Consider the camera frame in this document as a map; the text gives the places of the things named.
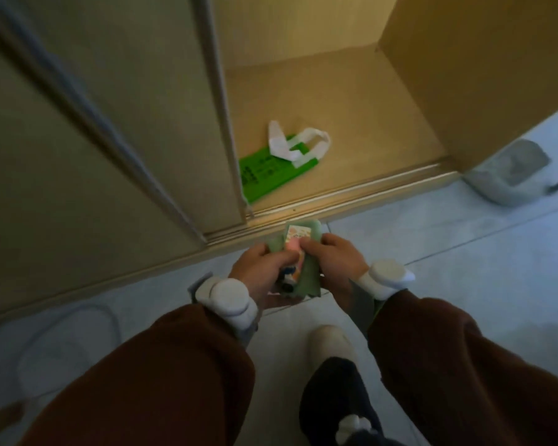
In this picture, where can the person's left hand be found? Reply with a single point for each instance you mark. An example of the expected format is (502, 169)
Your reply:
(255, 274)

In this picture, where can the person's right hand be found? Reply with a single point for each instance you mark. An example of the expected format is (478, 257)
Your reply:
(339, 264)

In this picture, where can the green cleaning cloth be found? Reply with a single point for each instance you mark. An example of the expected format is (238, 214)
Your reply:
(311, 278)

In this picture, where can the person's left forearm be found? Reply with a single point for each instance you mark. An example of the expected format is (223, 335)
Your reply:
(144, 390)

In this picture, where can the person's right forearm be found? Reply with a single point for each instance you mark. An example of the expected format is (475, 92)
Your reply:
(446, 376)

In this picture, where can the person's right leg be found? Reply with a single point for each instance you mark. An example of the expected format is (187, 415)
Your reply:
(335, 394)

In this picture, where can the white left wrist tracker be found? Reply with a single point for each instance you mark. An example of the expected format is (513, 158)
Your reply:
(228, 297)

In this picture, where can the white wrist tracker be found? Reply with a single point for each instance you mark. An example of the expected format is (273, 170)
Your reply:
(228, 297)
(386, 274)

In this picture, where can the white right wrist tracker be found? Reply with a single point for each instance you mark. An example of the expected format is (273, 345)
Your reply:
(386, 274)

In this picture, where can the beige right slipper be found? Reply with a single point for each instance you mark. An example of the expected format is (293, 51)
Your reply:
(330, 343)

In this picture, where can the grey plastic dustpan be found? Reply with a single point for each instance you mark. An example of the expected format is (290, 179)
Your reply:
(502, 181)

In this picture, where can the beige wardrobe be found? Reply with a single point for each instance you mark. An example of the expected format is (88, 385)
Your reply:
(97, 157)

